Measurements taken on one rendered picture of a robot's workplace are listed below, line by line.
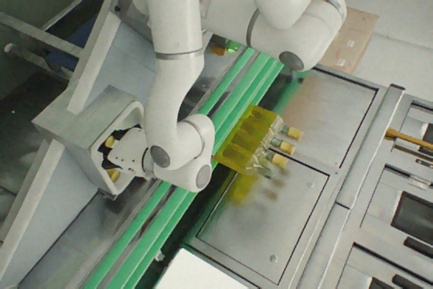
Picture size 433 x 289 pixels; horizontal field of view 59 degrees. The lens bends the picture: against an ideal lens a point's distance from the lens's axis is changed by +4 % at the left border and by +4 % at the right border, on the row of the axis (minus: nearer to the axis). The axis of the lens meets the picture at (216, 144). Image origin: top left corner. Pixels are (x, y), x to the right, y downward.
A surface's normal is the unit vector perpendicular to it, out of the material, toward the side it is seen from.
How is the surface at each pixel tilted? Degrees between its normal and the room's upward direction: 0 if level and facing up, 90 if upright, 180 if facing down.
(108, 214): 90
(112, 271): 90
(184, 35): 42
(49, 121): 90
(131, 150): 105
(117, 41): 0
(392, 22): 90
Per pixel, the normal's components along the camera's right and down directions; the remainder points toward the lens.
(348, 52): 0.06, -0.50
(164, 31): -0.38, 0.43
